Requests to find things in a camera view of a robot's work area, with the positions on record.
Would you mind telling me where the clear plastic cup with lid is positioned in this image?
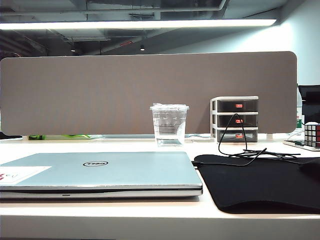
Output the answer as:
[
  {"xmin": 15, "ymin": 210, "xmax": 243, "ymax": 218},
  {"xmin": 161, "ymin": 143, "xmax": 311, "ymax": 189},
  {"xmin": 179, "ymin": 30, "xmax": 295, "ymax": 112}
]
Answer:
[{"xmin": 149, "ymin": 101, "xmax": 190, "ymax": 148}]

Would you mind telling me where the silver Dell laptop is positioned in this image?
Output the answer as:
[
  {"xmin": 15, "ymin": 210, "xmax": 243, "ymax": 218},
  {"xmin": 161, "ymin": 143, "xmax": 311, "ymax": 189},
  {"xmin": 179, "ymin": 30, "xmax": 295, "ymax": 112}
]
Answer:
[{"xmin": 0, "ymin": 151, "xmax": 204, "ymax": 200}]

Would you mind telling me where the white sticker on laptop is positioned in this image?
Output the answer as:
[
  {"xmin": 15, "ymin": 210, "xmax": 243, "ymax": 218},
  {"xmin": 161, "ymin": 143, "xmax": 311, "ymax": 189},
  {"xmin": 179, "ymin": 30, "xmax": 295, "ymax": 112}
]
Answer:
[{"xmin": 0, "ymin": 165, "xmax": 53, "ymax": 183}]

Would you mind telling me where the small three-drawer organizer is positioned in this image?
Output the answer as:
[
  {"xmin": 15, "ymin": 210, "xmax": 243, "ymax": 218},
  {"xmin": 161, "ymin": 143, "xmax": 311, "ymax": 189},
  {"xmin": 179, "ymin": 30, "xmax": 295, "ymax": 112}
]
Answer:
[{"xmin": 209, "ymin": 95, "xmax": 260, "ymax": 143}]

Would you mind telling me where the brown desk divider panel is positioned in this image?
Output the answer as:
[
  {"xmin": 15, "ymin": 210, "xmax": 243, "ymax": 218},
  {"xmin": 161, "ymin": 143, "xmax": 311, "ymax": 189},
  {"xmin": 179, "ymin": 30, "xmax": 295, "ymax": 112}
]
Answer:
[{"xmin": 0, "ymin": 51, "xmax": 298, "ymax": 136}]

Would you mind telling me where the long ceiling light strip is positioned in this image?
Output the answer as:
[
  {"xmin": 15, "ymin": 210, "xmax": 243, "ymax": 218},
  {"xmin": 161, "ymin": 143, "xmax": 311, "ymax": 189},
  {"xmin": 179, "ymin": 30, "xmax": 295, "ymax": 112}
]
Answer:
[{"xmin": 0, "ymin": 18, "xmax": 278, "ymax": 31}]

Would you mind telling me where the black mouse pad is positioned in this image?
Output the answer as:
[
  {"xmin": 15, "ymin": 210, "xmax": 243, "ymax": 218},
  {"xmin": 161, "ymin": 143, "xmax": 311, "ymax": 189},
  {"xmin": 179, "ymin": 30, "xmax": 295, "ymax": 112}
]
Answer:
[{"xmin": 194, "ymin": 153, "xmax": 320, "ymax": 215}]

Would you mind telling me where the green flat item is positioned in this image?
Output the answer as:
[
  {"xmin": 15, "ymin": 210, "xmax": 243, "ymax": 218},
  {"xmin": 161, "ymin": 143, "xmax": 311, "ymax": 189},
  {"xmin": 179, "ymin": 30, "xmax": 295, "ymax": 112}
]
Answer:
[{"xmin": 27, "ymin": 134, "xmax": 93, "ymax": 141}]

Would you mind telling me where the white-edged smartphone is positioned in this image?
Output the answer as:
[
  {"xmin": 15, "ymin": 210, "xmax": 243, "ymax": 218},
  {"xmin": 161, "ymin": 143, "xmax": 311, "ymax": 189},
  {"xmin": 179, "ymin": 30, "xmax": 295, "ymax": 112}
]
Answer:
[{"xmin": 283, "ymin": 139, "xmax": 320, "ymax": 152}]

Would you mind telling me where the white bottle green label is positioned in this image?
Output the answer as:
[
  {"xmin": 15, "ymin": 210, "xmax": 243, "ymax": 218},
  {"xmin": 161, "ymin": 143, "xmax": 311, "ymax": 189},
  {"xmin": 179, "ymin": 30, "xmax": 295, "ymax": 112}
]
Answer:
[{"xmin": 296, "ymin": 83, "xmax": 305, "ymax": 130}]

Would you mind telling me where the Rubik's cube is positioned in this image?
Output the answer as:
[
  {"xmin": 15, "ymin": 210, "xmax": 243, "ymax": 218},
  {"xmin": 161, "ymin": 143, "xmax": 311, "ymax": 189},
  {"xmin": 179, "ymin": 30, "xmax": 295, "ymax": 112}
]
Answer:
[{"xmin": 304, "ymin": 121, "xmax": 320, "ymax": 148}]

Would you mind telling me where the black flat object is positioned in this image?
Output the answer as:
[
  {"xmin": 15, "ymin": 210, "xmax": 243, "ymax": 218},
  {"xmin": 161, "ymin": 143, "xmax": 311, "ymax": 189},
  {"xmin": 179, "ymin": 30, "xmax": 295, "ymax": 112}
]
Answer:
[{"xmin": 0, "ymin": 131, "xmax": 23, "ymax": 141}]

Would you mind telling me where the black computer mouse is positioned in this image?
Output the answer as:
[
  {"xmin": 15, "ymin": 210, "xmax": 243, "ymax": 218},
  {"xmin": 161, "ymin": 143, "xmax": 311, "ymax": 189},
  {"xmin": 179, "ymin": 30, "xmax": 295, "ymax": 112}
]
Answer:
[{"xmin": 299, "ymin": 158, "xmax": 320, "ymax": 176}]

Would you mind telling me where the dark translucent drawer red handle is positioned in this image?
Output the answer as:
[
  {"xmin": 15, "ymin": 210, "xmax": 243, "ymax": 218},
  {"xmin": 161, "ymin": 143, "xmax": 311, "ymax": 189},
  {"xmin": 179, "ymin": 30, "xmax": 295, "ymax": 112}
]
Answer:
[
  {"xmin": 216, "ymin": 99, "xmax": 258, "ymax": 113},
  {"xmin": 216, "ymin": 129, "xmax": 258, "ymax": 142},
  {"xmin": 216, "ymin": 114, "xmax": 258, "ymax": 128}
]

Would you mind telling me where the thin black cable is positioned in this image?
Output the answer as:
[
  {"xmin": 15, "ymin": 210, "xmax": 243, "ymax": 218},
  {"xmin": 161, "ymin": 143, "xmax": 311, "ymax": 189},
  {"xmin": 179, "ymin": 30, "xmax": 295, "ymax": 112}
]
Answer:
[{"xmin": 191, "ymin": 112, "xmax": 302, "ymax": 167}]

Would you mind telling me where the thin white cable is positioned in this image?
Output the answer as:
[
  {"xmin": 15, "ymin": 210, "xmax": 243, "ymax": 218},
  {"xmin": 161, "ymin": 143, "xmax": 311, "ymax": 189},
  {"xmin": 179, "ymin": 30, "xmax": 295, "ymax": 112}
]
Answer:
[{"xmin": 286, "ymin": 128, "xmax": 305, "ymax": 141}]

